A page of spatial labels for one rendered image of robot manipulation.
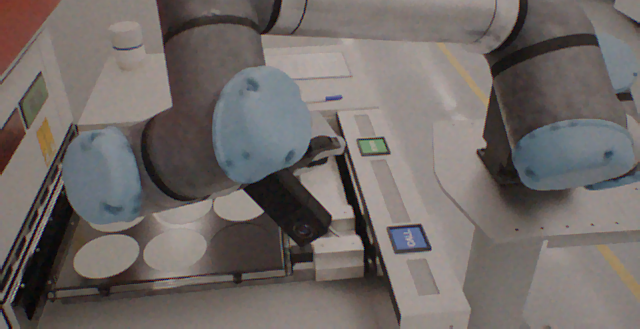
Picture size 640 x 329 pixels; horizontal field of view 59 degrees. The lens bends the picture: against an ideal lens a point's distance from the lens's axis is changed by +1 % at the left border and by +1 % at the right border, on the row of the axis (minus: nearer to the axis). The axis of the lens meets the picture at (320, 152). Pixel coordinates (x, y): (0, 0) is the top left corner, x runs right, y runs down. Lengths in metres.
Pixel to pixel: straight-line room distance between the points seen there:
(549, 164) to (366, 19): 0.25
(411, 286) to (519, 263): 0.64
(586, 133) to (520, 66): 0.10
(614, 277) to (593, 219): 1.18
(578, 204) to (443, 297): 0.54
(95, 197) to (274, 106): 0.16
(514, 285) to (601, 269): 0.99
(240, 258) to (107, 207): 0.50
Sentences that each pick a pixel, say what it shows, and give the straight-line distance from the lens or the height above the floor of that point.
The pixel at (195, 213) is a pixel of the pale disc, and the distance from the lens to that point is 1.02.
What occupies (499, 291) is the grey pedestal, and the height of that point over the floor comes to 0.51.
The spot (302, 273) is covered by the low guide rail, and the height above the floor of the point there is 0.84.
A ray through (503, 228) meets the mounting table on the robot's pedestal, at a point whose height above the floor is 0.82.
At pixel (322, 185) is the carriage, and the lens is 1.10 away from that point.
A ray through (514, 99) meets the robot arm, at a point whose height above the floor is 1.25.
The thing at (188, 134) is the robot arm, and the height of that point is 1.33.
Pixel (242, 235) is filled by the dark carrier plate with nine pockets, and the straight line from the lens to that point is 0.97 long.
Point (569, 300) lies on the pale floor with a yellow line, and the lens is 2.25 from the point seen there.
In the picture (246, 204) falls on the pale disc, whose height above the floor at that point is 0.90.
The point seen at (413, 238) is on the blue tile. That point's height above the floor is 0.96.
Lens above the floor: 1.54
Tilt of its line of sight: 33 degrees down
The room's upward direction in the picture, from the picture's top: straight up
